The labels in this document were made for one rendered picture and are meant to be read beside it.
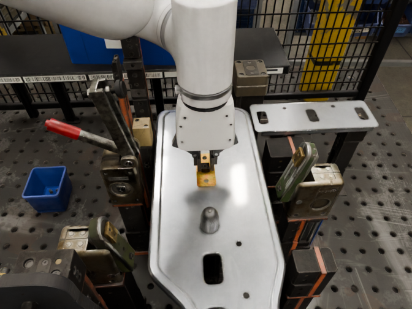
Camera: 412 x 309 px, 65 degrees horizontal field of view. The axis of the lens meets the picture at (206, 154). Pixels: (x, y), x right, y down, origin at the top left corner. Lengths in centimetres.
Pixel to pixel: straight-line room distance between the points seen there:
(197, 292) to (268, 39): 75
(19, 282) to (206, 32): 34
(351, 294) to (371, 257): 12
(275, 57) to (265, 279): 61
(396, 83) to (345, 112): 218
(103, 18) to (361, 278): 83
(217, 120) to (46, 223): 66
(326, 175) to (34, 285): 48
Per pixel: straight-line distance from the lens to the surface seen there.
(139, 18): 34
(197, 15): 41
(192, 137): 54
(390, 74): 311
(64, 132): 59
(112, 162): 62
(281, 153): 73
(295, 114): 80
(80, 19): 33
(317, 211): 69
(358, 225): 102
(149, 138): 67
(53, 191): 109
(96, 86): 52
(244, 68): 83
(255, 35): 104
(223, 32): 43
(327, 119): 81
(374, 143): 127
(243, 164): 67
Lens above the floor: 150
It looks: 47 degrees down
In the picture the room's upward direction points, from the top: straight up
